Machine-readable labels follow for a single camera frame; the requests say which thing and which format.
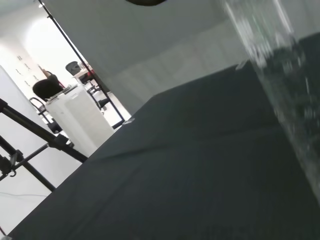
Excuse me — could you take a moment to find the black tripod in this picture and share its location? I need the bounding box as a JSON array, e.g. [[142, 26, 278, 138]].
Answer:
[[0, 98, 90, 193]]

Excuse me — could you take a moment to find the black bench cloth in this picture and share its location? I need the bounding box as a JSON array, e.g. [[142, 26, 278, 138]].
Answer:
[[7, 32, 320, 240]]

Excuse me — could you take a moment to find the pale backdrop board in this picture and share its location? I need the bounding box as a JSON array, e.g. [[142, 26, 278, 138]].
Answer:
[[43, 0, 320, 118]]

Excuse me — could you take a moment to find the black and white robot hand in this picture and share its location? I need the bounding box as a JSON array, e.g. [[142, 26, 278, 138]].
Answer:
[[124, 0, 168, 7]]

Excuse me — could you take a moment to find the black office chair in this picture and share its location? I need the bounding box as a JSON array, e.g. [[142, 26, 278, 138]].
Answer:
[[29, 73, 66, 133]]

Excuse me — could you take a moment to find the white cabinet unit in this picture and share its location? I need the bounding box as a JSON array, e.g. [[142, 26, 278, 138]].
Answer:
[[44, 83, 115, 158]]

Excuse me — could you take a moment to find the black light stand pole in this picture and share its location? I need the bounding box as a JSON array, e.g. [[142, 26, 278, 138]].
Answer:
[[37, 0, 126, 127]]

